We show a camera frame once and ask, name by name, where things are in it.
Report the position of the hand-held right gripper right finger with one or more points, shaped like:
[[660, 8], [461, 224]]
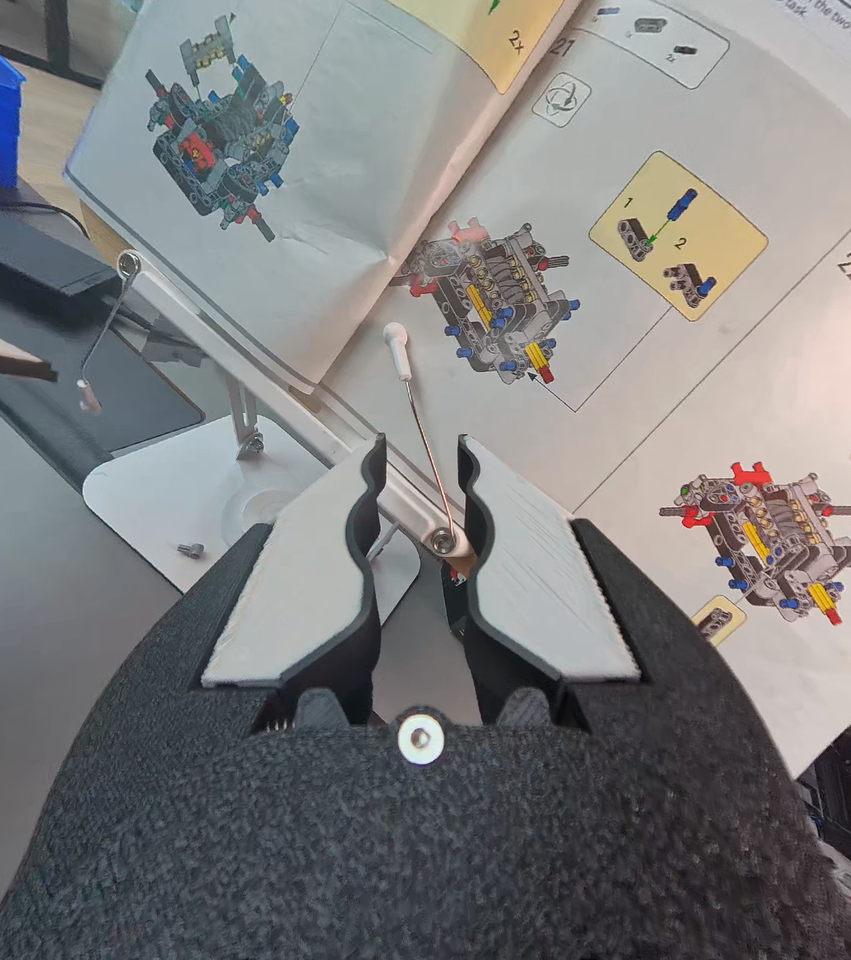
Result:
[[553, 600]]

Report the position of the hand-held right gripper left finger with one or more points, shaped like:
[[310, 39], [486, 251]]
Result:
[[298, 600]]

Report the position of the white book stand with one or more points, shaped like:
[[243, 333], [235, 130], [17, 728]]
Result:
[[163, 495]]

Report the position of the brick building instruction booklet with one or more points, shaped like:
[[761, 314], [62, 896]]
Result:
[[658, 112]]

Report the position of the black flat device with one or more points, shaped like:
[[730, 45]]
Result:
[[28, 262]]

